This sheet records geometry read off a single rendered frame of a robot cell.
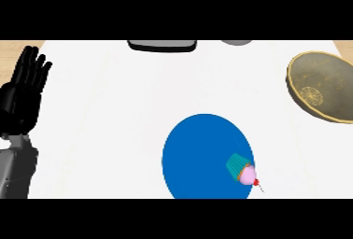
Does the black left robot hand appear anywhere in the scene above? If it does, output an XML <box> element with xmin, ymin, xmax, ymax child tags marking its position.
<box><xmin>0</xmin><ymin>45</ymin><xmax>53</xmax><ymax>136</ymax></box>

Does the blue plate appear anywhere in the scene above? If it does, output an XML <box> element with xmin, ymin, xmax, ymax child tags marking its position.
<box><xmin>161</xmin><ymin>113</ymin><xmax>257</xmax><ymax>200</ymax></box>

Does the olive bowl with gold rim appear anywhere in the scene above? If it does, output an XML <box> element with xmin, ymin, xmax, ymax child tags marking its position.
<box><xmin>285</xmin><ymin>50</ymin><xmax>353</xmax><ymax>125</ymax></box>

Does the grey appliance with black base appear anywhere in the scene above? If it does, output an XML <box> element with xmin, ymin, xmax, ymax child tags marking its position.
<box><xmin>127</xmin><ymin>40</ymin><xmax>198</xmax><ymax>53</ymax></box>

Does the grey rounded object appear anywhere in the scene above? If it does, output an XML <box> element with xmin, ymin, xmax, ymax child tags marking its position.
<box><xmin>220</xmin><ymin>40</ymin><xmax>254</xmax><ymax>47</ymax></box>

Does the pink cupcake with teal wrapper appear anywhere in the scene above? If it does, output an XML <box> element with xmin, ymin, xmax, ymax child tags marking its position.
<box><xmin>224</xmin><ymin>152</ymin><xmax>261</xmax><ymax>187</ymax></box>

